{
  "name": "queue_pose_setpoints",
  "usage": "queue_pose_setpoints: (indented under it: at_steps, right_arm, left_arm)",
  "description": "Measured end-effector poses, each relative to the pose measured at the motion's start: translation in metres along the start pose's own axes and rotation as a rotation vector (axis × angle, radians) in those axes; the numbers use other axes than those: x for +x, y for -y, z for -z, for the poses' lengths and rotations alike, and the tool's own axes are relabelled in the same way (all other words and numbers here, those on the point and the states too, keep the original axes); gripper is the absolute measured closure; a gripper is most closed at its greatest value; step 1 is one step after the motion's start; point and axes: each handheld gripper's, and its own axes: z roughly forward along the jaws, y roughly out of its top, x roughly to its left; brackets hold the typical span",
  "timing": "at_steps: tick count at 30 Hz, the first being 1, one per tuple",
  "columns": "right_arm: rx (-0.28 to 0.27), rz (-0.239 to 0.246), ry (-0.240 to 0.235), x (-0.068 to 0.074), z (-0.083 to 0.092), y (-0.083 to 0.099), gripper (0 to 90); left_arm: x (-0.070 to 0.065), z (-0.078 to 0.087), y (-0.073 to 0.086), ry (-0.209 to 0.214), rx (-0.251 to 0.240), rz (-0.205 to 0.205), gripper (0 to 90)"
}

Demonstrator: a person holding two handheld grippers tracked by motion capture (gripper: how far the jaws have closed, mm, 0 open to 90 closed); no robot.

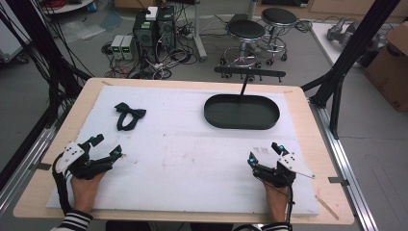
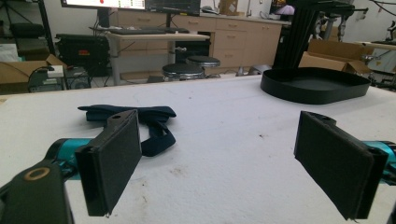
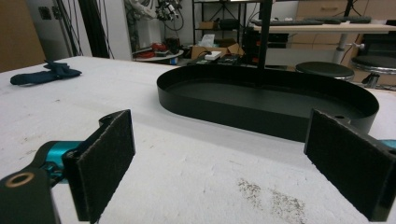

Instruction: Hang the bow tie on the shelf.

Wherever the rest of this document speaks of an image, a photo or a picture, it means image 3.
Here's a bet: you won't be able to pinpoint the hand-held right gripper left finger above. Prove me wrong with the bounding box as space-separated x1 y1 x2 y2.
61 108 136 224

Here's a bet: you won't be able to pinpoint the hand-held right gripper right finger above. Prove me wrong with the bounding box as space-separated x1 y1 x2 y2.
304 108 396 222

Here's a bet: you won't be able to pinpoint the black oval tray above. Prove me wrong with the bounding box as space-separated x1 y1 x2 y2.
156 63 380 143

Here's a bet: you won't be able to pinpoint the dark blue sock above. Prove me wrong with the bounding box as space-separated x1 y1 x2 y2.
9 60 83 87

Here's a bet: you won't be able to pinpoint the black round stool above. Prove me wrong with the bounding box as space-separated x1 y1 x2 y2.
294 61 356 82

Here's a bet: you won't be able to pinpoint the chrome-rimmed black stool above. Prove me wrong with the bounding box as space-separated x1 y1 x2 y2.
350 55 396 90

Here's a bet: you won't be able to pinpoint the round white side table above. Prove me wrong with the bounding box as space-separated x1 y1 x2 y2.
133 49 185 65

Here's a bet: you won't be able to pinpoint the light wooden desk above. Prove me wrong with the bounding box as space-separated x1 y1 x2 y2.
252 21 396 64

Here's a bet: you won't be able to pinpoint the black tripod legs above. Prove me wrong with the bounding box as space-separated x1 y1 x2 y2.
55 0 115 60

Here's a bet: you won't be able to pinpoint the black keyboard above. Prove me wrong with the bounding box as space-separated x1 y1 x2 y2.
250 18 325 27

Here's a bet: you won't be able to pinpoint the black vertical stand pole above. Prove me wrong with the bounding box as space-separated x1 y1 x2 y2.
257 0 274 71

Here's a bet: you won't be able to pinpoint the white power adapter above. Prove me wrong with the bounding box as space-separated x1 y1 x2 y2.
204 50 222 61

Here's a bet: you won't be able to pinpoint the brown wooden door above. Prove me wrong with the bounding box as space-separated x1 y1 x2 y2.
0 0 47 74

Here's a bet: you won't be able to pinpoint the open cardboard box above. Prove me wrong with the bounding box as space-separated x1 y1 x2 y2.
190 42 246 61

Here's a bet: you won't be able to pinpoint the black metal shelf rack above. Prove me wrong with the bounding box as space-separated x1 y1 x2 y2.
191 0 250 46

